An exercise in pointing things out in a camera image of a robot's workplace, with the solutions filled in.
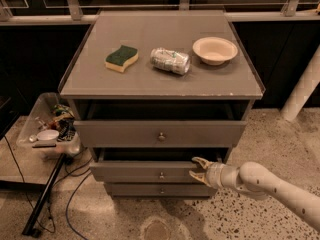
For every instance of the crushed silver can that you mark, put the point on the crushed silver can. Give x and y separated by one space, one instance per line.
170 60

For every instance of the metal railing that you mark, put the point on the metal railing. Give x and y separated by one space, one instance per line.
60 12

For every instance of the white pillar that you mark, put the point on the white pillar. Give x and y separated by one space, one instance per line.
303 89

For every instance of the grey bottom drawer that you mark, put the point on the grey bottom drawer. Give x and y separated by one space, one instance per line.
146 190

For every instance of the green yellow sponge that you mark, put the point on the green yellow sponge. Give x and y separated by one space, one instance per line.
121 59

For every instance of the clear plastic bin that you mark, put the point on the clear plastic bin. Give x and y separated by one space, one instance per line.
50 112

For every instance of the small white bowl in bin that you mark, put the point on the small white bowl in bin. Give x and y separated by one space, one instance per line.
48 135

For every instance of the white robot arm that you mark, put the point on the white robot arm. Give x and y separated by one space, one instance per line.
255 181

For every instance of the black metal bar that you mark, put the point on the black metal bar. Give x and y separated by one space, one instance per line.
44 195

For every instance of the grey top drawer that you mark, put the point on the grey top drawer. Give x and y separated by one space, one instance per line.
151 124

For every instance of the grey drawer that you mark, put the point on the grey drawer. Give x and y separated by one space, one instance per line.
151 124
152 165
146 190

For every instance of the grey drawer cabinet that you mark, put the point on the grey drawer cabinet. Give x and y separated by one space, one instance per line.
88 80

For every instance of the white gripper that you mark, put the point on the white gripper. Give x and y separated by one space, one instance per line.
215 174

